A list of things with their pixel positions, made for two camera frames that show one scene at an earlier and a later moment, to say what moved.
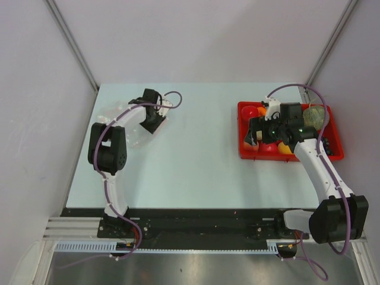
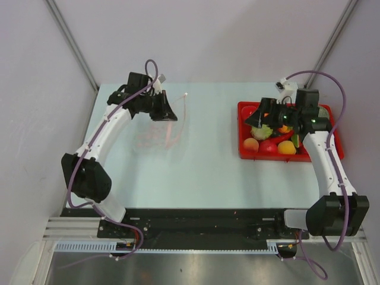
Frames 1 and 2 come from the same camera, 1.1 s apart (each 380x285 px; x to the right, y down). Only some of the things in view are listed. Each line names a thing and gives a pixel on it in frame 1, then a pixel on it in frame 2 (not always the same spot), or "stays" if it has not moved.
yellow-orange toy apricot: (283, 148) stays
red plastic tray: (331, 135) stays
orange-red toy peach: (248, 146) stays
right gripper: (257, 124) to (257, 119)
